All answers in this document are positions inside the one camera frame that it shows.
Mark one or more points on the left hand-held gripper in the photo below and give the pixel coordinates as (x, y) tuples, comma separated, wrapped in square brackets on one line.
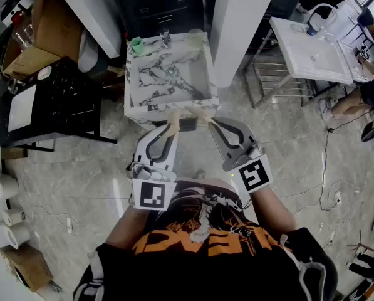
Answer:
[(157, 155)]

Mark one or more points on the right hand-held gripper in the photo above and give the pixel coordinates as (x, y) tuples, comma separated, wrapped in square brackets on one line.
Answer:
[(236, 160)]

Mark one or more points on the green cup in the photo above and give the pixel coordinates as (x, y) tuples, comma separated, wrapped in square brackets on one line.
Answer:
[(137, 46)]

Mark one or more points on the person's left forearm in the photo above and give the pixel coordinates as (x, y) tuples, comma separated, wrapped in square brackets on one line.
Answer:
[(127, 227)]

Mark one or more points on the person's right forearm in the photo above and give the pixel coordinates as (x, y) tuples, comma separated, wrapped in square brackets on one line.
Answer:
[(272, 209)]

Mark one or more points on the marble pattern sink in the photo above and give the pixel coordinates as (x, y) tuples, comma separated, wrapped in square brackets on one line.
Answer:
[(161, 89)]

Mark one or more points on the steel bar rack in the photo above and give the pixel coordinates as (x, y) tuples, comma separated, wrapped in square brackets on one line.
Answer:
[(268, 80)]

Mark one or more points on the translucent tumbler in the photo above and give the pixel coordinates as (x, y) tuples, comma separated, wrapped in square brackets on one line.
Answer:
[(196, 38)]

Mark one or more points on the chrome sink faucet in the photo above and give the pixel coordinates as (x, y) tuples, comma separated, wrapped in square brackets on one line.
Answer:
[(165, 39)]

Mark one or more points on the black speckled vanity cabinet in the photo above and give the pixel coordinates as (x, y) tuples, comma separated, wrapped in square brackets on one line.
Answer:
[(67, 105)]

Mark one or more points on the white ceramic fixture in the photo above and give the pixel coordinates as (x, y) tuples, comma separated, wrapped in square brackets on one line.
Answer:
[(88, 52)]

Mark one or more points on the black drawer cabinet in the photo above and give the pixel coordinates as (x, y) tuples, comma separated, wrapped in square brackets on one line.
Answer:
[(161, 5)]

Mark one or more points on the white square ceramic sink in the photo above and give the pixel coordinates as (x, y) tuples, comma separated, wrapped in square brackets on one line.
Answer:
[(312, 55)]

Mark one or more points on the small blue mug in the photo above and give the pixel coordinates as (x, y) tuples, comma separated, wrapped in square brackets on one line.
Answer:
[(313, 30)]

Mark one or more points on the small white soap dish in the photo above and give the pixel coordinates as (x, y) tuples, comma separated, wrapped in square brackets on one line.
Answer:
[(44, 72)]

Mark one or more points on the white power adapter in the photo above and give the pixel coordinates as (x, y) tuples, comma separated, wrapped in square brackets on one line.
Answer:
[(69, 225)]

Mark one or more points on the black orange print t-shirt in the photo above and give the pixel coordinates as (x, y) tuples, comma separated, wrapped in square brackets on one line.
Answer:
[(205, 268)]

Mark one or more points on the large open cardboard box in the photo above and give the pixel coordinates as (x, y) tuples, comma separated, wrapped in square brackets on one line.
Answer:
[(55, 30)]

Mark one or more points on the white rectangular inset basin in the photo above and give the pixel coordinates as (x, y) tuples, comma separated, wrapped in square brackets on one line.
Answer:
[(21, 108)]

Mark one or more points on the white power strip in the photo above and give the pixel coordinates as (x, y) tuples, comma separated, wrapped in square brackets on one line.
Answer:
[(337, 197)]

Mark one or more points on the small chrome tap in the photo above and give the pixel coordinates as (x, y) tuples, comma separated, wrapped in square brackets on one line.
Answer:
[(12, 87)]

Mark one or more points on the white narrow ceramic sink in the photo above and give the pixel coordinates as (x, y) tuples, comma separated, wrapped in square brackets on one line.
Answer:
[(351, 36)]

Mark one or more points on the red canister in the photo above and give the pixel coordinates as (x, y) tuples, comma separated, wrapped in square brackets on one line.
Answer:
[(17, 17)]

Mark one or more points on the large white paper roll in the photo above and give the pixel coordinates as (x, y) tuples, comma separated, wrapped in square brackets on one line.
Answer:
[(12, 237)]

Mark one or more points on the small cardboard box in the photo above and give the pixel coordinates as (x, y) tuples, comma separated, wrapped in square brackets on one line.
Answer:
[(27, 266)]

